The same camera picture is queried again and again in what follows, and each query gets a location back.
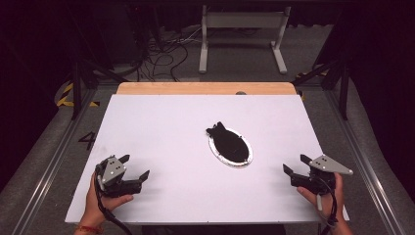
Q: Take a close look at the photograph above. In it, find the black metal stand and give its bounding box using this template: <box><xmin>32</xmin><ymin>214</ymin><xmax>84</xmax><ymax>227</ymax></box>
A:
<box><xmin>69</xmin><ymin>57</ymin><xmax>129</xmax><ymax>120</ymax></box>
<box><xmin>291</xmin><ymin>57</ymin><xmax>352</xmax><ymax>120</ymax></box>

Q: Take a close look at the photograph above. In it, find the aluminium floor rail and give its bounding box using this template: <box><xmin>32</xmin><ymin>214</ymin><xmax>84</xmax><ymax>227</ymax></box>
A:
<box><xmin>12</xmin><ymin>87</ymin><xmax>99</xmax><ymax>235</ymax></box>
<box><xmin>326</xmin><ymin>87</ymin><xmax>409</xmax><ymax>235</ymax></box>

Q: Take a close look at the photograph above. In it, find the yellow and black floor tape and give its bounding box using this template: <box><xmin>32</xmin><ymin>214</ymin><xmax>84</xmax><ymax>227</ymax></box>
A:
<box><xmin>56</xmin><ymin>81</ymin><xmax>101</xmax><ymax>109</ymax></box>

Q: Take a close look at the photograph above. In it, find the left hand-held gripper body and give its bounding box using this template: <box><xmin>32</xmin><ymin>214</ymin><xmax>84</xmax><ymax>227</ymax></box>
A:
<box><xmin>95</xmin><ymin>156</ymin><xmax>143</xmax><ymax>199</ymax></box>

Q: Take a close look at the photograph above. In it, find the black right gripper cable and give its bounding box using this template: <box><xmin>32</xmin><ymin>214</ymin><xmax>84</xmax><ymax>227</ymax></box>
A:
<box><xmin>321</xmin><ymin>185</ymin><xmax>339</xmax><ymax>235</ymax></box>

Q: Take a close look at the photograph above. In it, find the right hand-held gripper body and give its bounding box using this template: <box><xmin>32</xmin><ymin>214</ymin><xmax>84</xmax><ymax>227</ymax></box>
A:
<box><xmin>305</xmin><ymin>155</ymin><xmax>354</xmax><ymax>196</ymax></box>

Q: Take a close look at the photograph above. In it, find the tangle of floor cables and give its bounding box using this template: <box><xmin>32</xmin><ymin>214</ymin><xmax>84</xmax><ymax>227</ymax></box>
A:
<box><xmin>135</xmin><ymin>25</ymin><xmax>209</xmax><ymax>83</ymax></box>

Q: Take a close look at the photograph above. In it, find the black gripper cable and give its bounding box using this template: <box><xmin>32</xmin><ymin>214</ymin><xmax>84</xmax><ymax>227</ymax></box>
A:
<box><xmin>321</xmin><ymin>185</ymin><xmax>339</xmax><ymax>235</ymax></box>
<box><xmin>95</xmin><ymin>165</ymin><xmax>133</xmax><ymax>235</ymax></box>

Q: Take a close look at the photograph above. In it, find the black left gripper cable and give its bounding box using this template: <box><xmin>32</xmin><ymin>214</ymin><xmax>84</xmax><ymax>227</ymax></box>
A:
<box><xmin>95</xmin><ymin>165</ymin><xmax>133</xmax><ymax>235</ymax></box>

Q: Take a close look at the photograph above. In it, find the person's right hand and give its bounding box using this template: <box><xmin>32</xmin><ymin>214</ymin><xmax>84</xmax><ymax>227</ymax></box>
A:
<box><xmin>297</xmin><ymin>172</ymin><xmax>346</xmax><ymax>223</ymax></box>

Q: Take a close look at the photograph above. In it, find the red string bracelet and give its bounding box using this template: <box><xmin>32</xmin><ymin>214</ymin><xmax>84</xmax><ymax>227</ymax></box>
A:
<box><xmin>75</xmin><ymin>224</ymin><xmax>105</xmax><ymax>235</ymax></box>

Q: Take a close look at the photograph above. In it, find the white metal desk frame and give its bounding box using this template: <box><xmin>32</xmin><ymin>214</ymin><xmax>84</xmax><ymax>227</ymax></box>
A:
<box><xmin>198</xmin><ymin>4</ymin><xmax>292</xmax><ymax>75</ymax></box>

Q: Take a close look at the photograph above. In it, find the person's left hand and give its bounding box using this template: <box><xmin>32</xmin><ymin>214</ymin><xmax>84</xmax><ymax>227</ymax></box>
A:
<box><xmin>80</xmin><ymin>172</ymin><xmax>135</xmax><ymax>228</ymax></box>

